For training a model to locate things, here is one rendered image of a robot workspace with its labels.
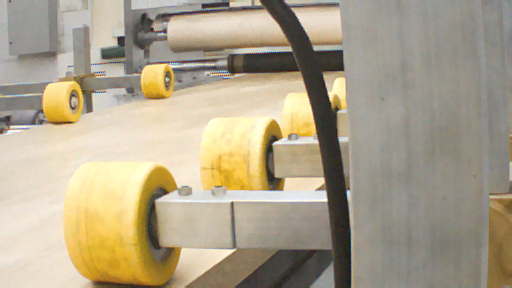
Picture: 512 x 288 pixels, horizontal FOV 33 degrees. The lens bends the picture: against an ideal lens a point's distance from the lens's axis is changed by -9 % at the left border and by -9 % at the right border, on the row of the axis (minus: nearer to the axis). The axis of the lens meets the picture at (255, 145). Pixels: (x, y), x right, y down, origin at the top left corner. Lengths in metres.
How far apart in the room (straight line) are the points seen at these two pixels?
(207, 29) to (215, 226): 2.43
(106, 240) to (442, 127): 0.37
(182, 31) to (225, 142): 2.21
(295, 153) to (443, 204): 0.57
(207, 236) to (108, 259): 0.06
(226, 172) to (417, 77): 0.58
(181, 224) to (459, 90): 0.36
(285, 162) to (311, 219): 0.26
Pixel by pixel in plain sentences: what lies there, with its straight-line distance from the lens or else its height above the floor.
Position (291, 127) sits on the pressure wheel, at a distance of 1.03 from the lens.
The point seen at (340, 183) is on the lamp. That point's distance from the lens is 0.24.
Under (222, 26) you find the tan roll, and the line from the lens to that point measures 2.95.
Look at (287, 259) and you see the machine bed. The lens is 0.85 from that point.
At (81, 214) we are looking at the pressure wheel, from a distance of 0.57.
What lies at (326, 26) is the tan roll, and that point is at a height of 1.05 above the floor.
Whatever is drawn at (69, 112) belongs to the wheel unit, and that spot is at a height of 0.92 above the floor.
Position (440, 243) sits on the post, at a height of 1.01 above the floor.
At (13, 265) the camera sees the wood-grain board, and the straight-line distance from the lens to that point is 0.68.
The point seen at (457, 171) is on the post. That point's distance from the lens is 0.23.
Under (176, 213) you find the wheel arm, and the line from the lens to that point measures 0.57.
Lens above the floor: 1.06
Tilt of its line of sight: 7 degrees down
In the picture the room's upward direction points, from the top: 3 degrees counter-clockwise
